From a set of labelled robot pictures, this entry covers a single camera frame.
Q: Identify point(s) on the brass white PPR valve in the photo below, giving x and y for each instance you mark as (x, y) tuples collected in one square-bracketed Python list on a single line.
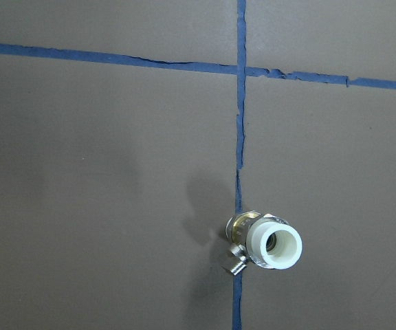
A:
[(262, 239)]

